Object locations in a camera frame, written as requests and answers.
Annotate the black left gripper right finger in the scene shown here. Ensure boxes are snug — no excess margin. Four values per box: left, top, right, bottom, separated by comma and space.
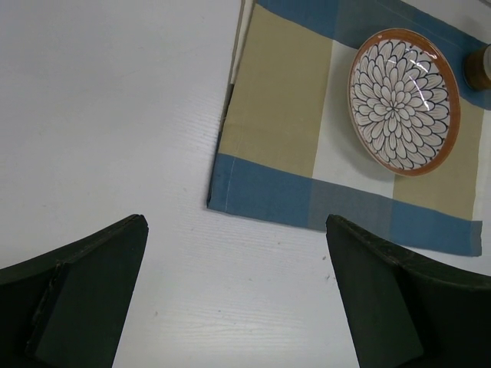
326, 215, 490, 367

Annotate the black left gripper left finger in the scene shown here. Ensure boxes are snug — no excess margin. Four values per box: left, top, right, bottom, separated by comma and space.
1, 215, 148, 367

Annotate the blue beige checked placemat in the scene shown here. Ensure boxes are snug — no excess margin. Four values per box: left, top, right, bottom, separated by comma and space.
207, 1, 490, 257

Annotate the floral orange rimmed plate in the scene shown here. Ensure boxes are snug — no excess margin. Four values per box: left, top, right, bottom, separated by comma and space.
348, 28, 461, 177

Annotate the white cup brown base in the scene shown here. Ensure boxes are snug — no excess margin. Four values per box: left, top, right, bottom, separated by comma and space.
463, 44, 490, 91

